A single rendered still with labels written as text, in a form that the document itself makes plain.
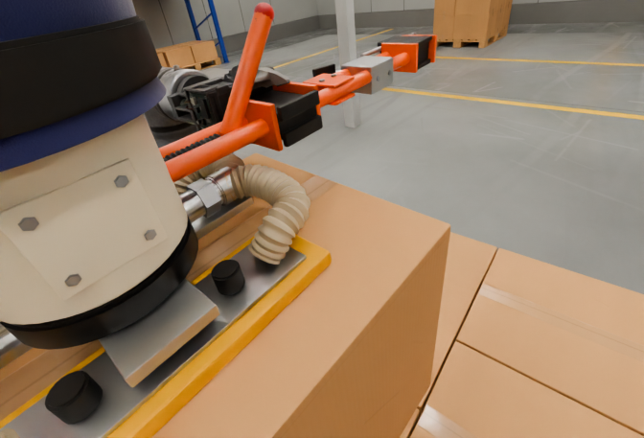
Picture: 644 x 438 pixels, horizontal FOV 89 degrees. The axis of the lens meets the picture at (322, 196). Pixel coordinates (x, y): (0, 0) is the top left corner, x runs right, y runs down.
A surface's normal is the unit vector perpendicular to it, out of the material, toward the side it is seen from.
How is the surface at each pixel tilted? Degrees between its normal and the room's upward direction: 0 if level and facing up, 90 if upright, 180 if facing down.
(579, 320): 0
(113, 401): 1
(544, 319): 0
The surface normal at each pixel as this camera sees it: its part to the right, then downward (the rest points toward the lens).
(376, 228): -0.12, -0.82
